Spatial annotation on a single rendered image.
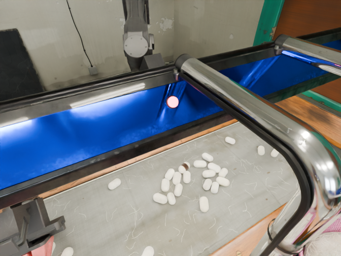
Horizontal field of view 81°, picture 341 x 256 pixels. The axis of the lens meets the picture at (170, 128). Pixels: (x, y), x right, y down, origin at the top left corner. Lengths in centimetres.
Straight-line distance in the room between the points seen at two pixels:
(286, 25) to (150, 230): 73
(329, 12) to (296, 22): 9
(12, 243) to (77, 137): 22
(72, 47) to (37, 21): 34
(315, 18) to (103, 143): 70
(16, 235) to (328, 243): 58
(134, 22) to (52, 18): 174
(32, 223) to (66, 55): 212
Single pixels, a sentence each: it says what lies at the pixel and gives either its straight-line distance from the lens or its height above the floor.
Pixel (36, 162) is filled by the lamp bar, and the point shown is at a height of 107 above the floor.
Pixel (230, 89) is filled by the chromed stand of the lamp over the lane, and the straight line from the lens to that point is 16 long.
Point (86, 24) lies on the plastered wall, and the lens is 240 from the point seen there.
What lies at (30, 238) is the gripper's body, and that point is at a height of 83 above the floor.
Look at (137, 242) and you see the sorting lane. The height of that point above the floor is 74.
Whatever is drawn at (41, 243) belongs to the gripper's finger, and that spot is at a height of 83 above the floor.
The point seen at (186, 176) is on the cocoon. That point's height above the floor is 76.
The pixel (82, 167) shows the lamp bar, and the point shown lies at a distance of 19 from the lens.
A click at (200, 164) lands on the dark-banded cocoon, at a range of 57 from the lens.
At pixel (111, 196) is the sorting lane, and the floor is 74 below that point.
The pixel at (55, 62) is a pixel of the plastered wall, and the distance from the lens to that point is 244.
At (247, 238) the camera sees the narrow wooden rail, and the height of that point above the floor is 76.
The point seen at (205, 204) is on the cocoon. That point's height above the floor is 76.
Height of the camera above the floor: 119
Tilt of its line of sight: 40 degrees down
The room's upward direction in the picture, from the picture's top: straight up
